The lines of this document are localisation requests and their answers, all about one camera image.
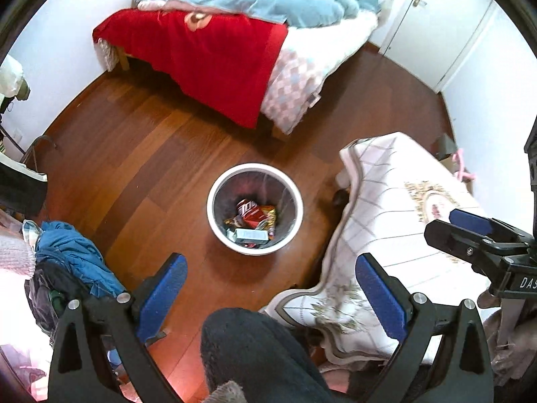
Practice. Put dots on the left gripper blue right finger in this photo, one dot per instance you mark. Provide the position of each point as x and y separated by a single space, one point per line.
461 370

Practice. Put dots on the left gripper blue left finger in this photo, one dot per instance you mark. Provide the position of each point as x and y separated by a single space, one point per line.
92 333

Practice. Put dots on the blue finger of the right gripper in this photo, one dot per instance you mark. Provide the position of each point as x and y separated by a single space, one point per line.
455 241
491 227

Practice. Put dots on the white cosmetic carton box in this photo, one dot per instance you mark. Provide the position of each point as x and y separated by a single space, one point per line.
248 236

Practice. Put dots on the red snack packet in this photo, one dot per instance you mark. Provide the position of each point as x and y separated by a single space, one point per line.
251 214

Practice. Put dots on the white round trash bin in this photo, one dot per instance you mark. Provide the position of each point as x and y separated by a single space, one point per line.
254 208

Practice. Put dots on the black trash bin liner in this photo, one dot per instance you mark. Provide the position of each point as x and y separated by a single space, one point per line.
251 188

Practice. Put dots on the blue clothes pile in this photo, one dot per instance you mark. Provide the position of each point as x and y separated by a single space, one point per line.
60 243

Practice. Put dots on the white patterned tablecloth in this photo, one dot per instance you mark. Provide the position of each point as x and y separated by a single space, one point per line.
396 188

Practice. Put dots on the black fuzzy trouser leg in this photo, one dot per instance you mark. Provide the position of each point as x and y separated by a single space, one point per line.
261 356

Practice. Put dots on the yellow snack wrapper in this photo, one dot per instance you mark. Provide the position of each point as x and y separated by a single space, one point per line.
270 227

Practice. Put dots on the white door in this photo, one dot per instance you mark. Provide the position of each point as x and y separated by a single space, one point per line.
431 38

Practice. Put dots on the pink checkered bed sheet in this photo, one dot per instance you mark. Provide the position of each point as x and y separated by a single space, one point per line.
307 57

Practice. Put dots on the white jacket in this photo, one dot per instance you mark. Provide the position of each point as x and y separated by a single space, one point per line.
13 84

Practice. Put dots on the red blanket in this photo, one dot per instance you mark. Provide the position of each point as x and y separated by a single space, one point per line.
222 61

